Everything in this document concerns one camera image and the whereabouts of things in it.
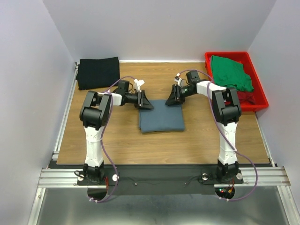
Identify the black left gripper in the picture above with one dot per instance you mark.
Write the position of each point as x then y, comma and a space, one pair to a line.
141, 98

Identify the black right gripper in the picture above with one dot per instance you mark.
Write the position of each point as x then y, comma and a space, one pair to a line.
176, 93

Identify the blue-grey t-shirt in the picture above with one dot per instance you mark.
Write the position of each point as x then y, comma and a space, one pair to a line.
161, 118

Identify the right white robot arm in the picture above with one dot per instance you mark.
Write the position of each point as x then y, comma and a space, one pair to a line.
226, 111

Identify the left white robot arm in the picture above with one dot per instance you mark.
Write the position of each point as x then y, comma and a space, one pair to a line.
95, 114

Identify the green t-shirt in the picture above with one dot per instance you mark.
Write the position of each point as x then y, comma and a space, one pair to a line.
230, 74

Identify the black folded t-shirt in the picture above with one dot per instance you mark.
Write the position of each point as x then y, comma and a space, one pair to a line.
97, 73

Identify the dark red t-shirt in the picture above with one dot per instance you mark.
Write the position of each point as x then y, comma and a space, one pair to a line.
246, 97

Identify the red plastic bin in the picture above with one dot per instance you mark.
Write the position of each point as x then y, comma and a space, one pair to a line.
243, 58

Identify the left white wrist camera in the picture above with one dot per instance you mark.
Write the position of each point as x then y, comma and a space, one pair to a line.
137, 84

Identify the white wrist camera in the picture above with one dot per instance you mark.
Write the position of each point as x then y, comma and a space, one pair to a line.
137, 84
179, 80

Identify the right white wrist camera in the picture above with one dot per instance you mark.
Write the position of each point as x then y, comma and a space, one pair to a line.
179, 80

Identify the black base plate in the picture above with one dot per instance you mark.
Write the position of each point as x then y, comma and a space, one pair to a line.
161, 180

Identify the aluminium frame rail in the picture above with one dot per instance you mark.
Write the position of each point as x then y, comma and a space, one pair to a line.
267, 176

